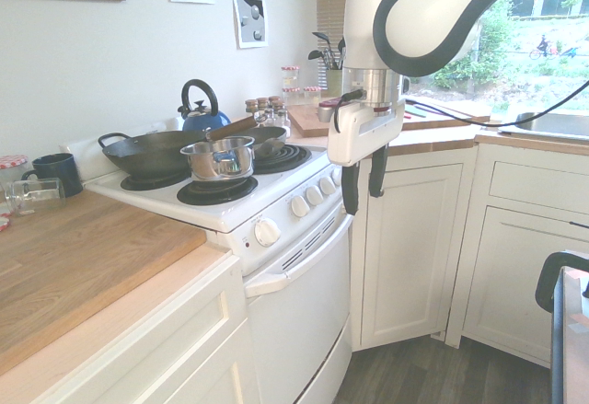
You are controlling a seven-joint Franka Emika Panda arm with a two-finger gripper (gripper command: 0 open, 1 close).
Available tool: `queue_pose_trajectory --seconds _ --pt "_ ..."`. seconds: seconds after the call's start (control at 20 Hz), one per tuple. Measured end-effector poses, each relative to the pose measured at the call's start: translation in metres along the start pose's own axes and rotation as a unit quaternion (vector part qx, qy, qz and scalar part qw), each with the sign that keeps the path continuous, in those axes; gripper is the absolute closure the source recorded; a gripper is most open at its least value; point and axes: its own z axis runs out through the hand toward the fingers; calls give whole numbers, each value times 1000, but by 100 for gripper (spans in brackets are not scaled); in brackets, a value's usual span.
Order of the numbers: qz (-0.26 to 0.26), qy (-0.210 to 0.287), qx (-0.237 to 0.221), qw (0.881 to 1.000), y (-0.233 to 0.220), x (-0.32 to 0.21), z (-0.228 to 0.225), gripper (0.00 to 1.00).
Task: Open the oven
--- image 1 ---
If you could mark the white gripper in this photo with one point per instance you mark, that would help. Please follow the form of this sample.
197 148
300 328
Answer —
352 139

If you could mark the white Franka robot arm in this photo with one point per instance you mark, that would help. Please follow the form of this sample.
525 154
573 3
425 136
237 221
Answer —
363 8

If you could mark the large white oven knob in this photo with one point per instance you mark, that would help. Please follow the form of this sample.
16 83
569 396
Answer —
267 233

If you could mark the small white burner knob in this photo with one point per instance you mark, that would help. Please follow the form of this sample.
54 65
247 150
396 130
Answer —
327 185
337 176
300 206
315 195

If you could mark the red and grey tin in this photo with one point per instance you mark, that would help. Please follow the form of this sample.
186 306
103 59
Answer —
326 111

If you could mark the wooden cutting board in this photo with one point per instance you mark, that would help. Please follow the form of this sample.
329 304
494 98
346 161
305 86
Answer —
308 121

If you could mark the black coil burner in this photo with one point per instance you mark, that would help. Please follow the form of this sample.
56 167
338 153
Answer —
285 158
147 183
216 191

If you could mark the green flat utensil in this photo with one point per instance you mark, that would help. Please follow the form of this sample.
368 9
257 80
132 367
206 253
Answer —
414 114

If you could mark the white corner cabinet door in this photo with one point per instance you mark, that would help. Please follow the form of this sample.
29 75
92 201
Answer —
414 247

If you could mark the short jar with red lid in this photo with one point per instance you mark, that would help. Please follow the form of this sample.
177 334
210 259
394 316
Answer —
311 95
290 95

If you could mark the olive utensil holder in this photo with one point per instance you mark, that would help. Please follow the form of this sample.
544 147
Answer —
334 81

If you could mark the tall jar with red lid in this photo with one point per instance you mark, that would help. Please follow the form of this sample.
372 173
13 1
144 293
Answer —
290 77

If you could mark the black kitchen spoon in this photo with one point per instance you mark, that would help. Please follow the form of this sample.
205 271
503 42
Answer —
341 47

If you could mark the black kitchen ladle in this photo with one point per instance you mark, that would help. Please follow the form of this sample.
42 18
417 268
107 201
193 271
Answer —
315 54

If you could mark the white electric stove body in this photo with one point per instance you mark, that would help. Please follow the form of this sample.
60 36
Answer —
221 213

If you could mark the stainless steel saucepan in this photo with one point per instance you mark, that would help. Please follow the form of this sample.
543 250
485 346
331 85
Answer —
216 160

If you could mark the white sink cabinet drawer front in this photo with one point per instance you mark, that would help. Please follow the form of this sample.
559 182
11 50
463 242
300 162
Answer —
538 185

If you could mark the white sink cabinet door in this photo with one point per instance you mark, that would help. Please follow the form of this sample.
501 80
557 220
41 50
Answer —
511 284

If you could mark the white stove bottom drawer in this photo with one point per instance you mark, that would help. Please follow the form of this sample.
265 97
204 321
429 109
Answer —
339 367

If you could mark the stainless steel sink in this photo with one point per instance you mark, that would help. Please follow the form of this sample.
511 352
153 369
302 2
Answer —
552 123

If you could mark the small grey shapes poster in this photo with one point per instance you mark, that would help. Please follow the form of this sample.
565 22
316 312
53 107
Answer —
250 19

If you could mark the black cast iron wok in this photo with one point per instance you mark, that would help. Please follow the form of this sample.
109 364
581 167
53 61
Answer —
142 151

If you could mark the white counter cabinet front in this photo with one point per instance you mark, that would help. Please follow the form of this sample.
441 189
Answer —
161 349

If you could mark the large wooden butcher board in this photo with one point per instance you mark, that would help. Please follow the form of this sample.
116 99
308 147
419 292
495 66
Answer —
92 257

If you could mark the dark blue mug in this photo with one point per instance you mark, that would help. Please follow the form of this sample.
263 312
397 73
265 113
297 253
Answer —
55 171

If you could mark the empty clear glass jar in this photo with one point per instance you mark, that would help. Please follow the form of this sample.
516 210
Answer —
37 194

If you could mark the glass jar with checkered lid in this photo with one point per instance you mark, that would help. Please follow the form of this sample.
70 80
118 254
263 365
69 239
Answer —
11 167

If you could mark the loose red checkered lid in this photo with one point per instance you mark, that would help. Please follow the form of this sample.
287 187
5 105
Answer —
3 222

